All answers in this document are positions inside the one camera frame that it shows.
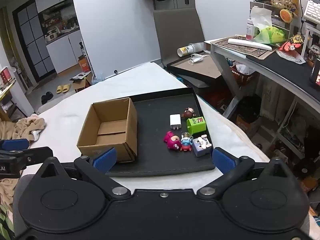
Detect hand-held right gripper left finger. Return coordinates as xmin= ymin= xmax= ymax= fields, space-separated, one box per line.
xmin=39 ymin=147 xmax=131 ymax=201

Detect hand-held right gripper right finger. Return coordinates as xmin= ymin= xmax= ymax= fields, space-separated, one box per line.
xmin=196 ymin=147 xmax=298 ymax=200

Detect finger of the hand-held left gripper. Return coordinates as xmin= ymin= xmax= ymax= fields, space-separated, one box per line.
xmin=10 ymin=146 xmax=54 ymax=167
xmin=0 ymin=138 xmax=30 ymax=151

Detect grey rabbit cube toy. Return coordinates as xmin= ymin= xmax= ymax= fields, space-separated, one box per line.
xmin=192 ymin=134 xmax=213 ymax=158

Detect brown cardboard box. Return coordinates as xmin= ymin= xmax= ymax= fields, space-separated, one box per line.
xmin=76 ymin=97 xmax=138 ymax=162

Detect small blue figurine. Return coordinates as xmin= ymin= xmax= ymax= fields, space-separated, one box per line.
xmin=180 ymin=132 xmax=193 ymax=153

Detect green printed toy box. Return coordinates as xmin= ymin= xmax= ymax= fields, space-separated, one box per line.
xmin=186 ymin=116 xmax=207 ymax=136

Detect pink bear figurine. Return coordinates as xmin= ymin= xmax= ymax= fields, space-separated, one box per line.
xmin=163 ymin=131 xmax=181 ymax=152

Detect black shallow tray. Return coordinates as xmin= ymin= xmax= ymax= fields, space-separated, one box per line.
xmin=106 ymin=87 xmax=216 ymax=178

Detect beige blanket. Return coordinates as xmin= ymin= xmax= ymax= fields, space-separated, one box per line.
xmin=0 ymin=113 xmax=47 ymax=143

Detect brown printed carton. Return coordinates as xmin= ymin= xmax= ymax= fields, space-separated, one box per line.
xmin=236 ymin=114 xmax=261 ymax=138

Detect black slippers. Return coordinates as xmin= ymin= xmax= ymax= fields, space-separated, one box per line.
xmin=40 ymin=91 xmax=54 ymax=105

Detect brown round figurine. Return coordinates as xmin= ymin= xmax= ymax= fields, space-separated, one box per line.
xmin=181 ymin=107 xmax=198 ymax=118

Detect white charger plug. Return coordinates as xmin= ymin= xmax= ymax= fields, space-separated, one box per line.
xmin=169 ymin=114 xmax=181 ymax=131

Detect small red box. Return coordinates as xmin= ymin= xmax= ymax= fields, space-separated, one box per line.
xmin=0 ymin=66 xmax=13 ymax=84

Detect yellow slippers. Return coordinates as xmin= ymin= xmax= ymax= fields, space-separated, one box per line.
xmin=56 ymin=83 xmax=72 ymax=94

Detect open floor cardboard box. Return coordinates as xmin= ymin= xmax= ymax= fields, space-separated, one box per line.
xmin=71 ymin=71 xmax=93 ymax=92

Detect red plastic basket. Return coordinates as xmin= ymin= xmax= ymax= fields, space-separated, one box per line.
xmin=229 ymin=63 xmax=259 ymax=86

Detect black framed brown board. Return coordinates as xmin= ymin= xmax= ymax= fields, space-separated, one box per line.
xmin=166 ymin=54 xmax=223 ymax=83

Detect orange box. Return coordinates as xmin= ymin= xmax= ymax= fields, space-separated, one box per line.
xmin=78 ymin=54 xmax=91 ymax=72

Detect grey desk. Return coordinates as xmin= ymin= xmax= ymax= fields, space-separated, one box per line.
xmin=210 ymin=37 xmax=320 ymax=160

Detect black framed sliding door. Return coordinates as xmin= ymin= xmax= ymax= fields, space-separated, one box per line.
xmin=12 ymin=1 xmax=57 ymax=82

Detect white face mask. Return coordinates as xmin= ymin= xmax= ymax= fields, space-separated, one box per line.
xmin=189 ymin=53 xmax=209 ymax=66

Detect black desk pad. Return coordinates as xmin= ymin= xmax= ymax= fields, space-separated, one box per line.
xmin=246 ymin=47 xmax=320 ymax=91

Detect rice cooker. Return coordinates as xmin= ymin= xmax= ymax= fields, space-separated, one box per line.
xmin=45 ymin=31 xmax=61 ymax=43

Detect patterned desk mat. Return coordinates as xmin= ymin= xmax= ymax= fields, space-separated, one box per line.
xmin=218 ymin=37 xmax=277 ymax=58

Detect clear plastic bottle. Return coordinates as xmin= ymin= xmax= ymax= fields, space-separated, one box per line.
xmin=177 ymin=42 xmax=205 ymax=57

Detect white paper roll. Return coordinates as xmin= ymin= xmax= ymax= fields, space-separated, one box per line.
xmin=227 ymin=38 xmax=273 ymax=52

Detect black phone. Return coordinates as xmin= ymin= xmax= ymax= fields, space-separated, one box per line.
xmin=309 ymin=58 xmax=320 ymax=86

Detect red snack bag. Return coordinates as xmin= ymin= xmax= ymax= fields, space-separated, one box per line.
xmin=276 ymin=33 xmax=306 ymax=64

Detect white pill bottle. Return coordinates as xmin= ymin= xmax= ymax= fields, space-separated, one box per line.
xmin=246 ymin=17 xmax=258 ymax=41

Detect green plastic bag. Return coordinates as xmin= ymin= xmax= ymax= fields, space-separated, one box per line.
xmin=253 ymin=26 xmax=287 ymax=44

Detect small desk figurine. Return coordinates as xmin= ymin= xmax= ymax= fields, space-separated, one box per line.
xmin=308 ymin=44 xmax=320 ymax=62

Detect grey desk organizer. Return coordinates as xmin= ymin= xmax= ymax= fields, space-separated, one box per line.
xmin=249 ymin=0 xmax=300 ymax=41

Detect white tissue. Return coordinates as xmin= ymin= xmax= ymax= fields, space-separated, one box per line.
xmin=250 ymin=6 xmax=273 ymax=30

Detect wicker basket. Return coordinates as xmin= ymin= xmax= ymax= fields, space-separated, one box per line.
xmin=269 ymin=0 xmax=296 ymax=10

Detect white keyboard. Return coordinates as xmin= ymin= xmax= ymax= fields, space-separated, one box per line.
xmin=302 ymin=0 xmax=320 ymax=23

